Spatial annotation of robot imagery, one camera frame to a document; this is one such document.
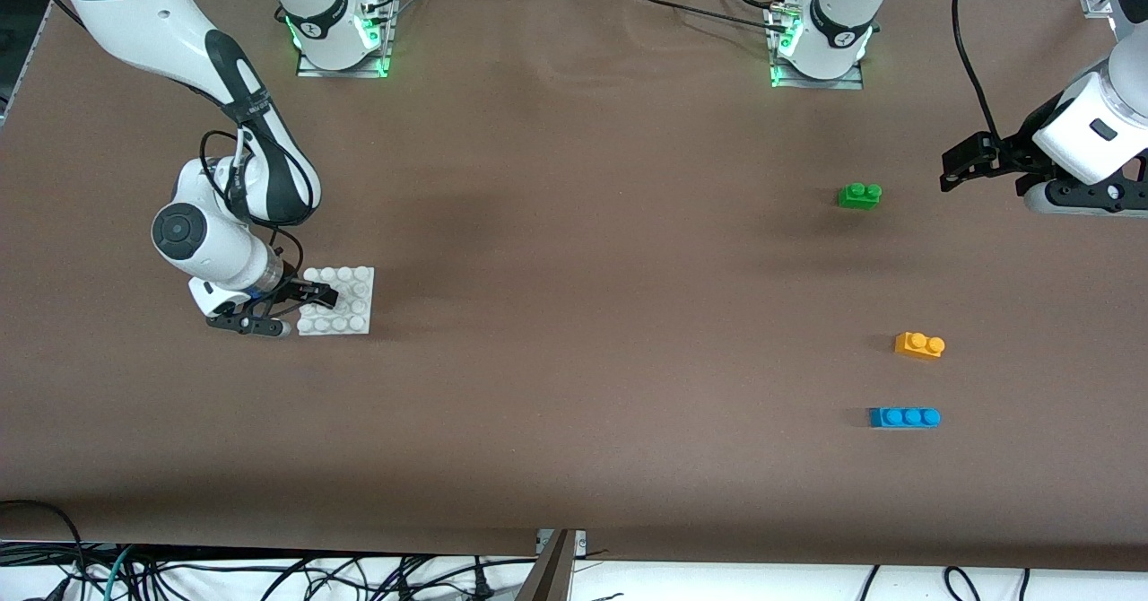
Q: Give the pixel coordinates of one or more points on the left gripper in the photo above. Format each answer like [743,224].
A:
[1012,154]

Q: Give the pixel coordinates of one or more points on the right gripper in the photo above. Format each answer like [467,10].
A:
[291,291]

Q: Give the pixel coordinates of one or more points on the white studded base plate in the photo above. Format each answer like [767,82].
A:
[350,309]

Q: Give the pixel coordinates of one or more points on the yellow toy block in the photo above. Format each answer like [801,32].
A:
[919,345]

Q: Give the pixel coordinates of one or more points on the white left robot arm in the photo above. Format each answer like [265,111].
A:
[843,9]

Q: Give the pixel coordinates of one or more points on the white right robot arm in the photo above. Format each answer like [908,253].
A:
[134,9]

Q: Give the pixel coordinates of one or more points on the green toy block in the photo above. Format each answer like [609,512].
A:
[859,195]

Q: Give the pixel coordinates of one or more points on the blue toy block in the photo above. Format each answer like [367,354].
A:
[904,417]

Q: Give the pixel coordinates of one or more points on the brown paper table cover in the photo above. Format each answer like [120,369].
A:
[574,404]

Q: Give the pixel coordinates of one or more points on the grey slanted beam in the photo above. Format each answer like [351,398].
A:
[549,574]

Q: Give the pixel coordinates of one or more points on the aluminium corner bracket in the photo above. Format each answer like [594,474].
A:
[1099,4]

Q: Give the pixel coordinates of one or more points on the small metal edge bracket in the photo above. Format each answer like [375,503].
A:
[579,543]

